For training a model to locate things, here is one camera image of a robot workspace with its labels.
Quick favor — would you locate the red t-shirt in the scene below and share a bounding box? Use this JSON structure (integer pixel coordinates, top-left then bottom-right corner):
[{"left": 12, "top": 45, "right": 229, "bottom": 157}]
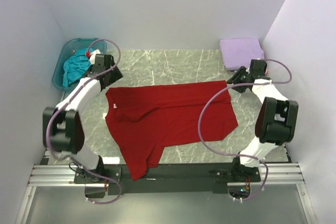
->
[{"left": 106, "top": 81, "right": 238, "bottom": 180}]

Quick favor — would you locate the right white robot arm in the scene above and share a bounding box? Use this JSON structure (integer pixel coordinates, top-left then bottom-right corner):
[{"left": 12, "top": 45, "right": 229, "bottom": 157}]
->
[{"left": 227, "top": 59, "right": 299, "bottom": 182}]

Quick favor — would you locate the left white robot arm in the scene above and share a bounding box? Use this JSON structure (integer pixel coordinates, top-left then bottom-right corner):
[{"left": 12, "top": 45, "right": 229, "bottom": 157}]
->
[{"left": 43, "top": 54, "right": 123, "bottom": 183}]

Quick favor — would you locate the folded lilac t-shirt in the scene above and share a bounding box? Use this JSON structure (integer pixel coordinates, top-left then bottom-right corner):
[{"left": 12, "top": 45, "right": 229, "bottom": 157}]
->
[{"left": 219, "top": 38, "right": 264, "bottom": 71}]

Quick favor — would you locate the teal crumpled t-shirt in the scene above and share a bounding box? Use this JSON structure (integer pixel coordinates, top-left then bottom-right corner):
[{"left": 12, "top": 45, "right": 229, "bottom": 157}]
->
[{"left": 62, "top": 48, "right": 91, "bottom": 88}]

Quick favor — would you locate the black base beam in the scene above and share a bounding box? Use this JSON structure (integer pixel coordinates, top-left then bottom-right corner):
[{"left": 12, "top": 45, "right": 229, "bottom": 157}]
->
[{"left": 74, "top": 163, "right": 262, "bottom": 196}]

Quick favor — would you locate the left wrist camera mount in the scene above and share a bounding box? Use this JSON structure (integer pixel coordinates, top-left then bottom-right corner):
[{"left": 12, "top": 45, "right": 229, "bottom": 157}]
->
[{"left": 86, "top": 49, "right": 101, "bottom": 61}]

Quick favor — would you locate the aluminium frame rail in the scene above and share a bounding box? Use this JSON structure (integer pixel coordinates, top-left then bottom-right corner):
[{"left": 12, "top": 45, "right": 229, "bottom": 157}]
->
[{"left": 28, "top": 142, "right": 79, "bottom": 186}]

